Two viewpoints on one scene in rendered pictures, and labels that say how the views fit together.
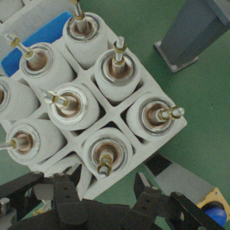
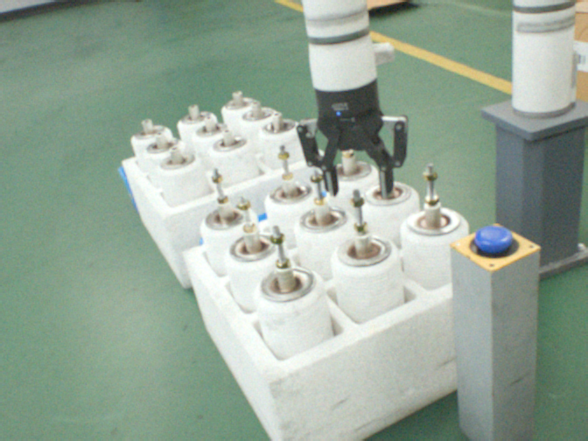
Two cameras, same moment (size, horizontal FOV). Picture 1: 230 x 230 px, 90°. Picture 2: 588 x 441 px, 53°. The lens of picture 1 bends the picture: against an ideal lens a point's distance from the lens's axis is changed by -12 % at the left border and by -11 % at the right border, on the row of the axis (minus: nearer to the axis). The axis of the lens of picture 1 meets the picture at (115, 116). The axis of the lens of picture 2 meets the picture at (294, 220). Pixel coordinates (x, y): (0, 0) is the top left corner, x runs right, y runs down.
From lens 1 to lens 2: 0.78 m
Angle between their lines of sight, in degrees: 58
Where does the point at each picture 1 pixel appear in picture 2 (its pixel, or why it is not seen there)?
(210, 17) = (519, 143)
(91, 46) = (359, 185)
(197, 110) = not seen: outside the picture
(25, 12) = (265, 179)
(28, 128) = (266, 235)
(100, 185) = (347, 335)
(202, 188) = not seen: hidden behind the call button
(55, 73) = (311, 204)
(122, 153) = (384, 248)
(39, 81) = (289, 208)
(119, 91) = (387, 210)
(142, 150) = (426, 295)
